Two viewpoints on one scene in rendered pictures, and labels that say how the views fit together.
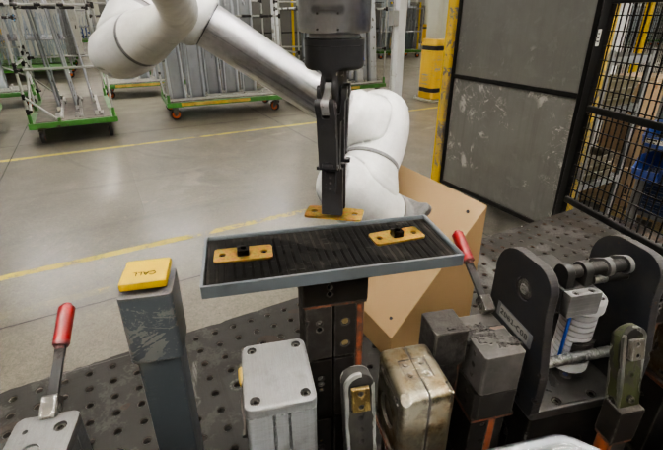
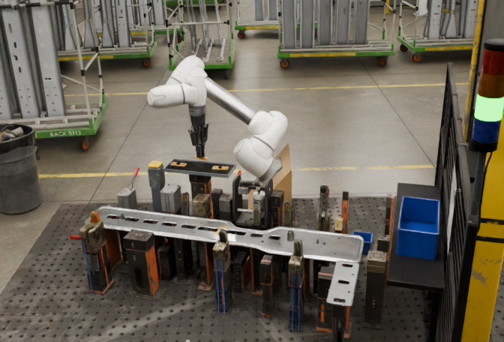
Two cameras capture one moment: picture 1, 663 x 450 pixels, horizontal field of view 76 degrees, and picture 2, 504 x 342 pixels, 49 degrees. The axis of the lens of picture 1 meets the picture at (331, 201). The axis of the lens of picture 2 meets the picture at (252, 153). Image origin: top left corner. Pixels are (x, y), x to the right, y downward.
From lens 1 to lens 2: 2.45 m
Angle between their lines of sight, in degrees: 27
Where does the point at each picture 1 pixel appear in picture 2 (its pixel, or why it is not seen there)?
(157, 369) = (154, 190)
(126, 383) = not seen: hidden behind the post
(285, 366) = (172, 187)
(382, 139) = (263, 134)
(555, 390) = (248, 220)
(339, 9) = (193, 111)
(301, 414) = (170, 196)
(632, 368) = (256, 212)
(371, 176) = (252, 149)
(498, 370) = (223, 204)
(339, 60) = (194, 121)
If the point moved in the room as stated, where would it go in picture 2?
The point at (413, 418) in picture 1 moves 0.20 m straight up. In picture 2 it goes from (195, 205) to (192, 169)
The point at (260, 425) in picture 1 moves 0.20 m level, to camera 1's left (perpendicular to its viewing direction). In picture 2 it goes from (163, 196) to (132, 188)
